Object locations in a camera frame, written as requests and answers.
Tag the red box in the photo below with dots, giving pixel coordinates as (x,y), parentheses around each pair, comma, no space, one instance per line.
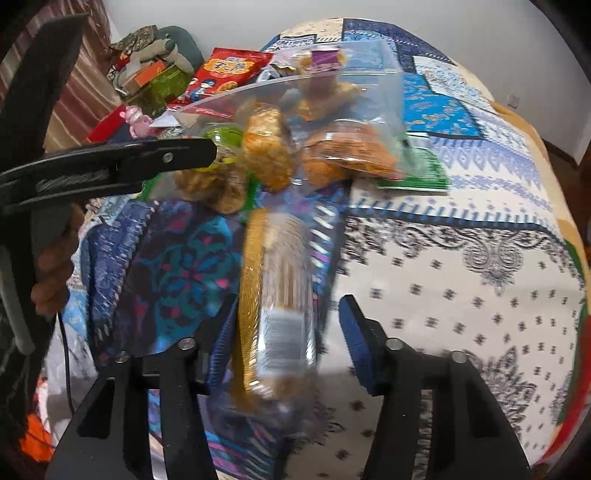
(106,129)

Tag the long clear biscuit packet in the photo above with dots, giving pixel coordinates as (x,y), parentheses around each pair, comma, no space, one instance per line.
(281,314)

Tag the clear plastic container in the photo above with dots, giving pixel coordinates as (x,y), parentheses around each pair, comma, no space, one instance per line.
(388,92)

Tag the orange bread packet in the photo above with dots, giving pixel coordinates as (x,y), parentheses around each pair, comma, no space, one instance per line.
(351,154)

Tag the orange box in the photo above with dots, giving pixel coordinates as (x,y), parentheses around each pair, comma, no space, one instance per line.
(147,74)

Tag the striped curtain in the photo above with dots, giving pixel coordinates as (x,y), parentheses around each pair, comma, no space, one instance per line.
(85,97)

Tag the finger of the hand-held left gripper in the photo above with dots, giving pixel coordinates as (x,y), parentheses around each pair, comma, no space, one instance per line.
(175,154)
(41,83)

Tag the white wall socket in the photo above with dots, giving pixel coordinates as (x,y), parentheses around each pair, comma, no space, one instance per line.
(513,99)

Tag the camouflage cloth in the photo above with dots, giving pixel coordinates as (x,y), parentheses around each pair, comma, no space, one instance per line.
(136,39)

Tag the pink plush toy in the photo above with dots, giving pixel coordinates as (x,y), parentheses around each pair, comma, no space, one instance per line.
(136,121)

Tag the clear pastry packet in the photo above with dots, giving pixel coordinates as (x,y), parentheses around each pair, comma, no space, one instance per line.
(323,60)

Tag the green cookie packet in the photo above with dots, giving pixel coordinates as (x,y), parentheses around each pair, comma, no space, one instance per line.
(217,184)

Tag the person's left hand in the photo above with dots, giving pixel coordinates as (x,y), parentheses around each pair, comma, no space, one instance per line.
(53,277)

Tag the grey stuffed toy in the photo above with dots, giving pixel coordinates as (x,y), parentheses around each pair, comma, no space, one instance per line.
(159,50)

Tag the patchwork quilt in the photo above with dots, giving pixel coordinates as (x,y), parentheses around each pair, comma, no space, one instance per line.
(438,277)

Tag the yellow puffed snack packet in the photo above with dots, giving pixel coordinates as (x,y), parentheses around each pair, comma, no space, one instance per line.
(268,147)

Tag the red snack packet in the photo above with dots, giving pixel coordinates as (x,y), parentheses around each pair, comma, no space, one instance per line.
(231,69)

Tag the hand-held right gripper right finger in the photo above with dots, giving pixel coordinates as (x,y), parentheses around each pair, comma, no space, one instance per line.
(355,341)

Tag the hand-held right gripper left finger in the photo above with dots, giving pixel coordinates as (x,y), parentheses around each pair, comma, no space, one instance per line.
(219,355)

